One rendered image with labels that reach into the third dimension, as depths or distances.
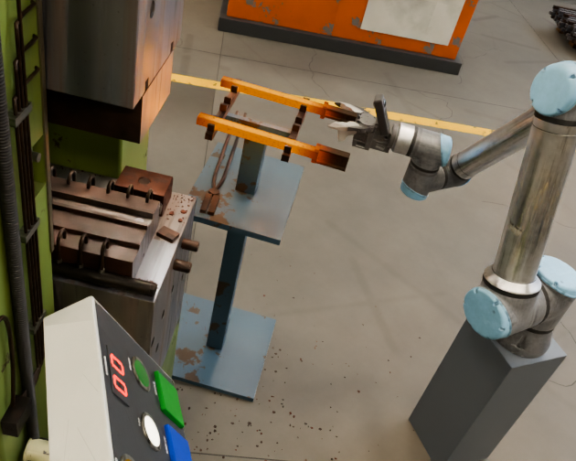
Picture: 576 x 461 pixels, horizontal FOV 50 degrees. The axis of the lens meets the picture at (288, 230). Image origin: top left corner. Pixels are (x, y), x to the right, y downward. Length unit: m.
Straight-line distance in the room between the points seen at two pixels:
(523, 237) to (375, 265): 1.41
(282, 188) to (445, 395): 0.89
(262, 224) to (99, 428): 1.08
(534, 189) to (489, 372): 0.66
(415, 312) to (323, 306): 0.43
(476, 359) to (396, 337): 0.71
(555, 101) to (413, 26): 3.53
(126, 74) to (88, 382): 0.46
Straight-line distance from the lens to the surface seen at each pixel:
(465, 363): 2.10
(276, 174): 2.00
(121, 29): 0.99
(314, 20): 4.89
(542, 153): 1.58
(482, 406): 2.09
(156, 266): 1.40
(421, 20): 4.99
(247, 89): 1.87
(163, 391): 1.04
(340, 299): 2.75
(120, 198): 1.45
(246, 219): 1.79
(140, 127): 1.11
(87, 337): 0.91
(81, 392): 0.86
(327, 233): 3.06
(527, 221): 1.64
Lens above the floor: 1.90
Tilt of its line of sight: 39 degrees down
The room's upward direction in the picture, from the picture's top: 15 degrees clockwise
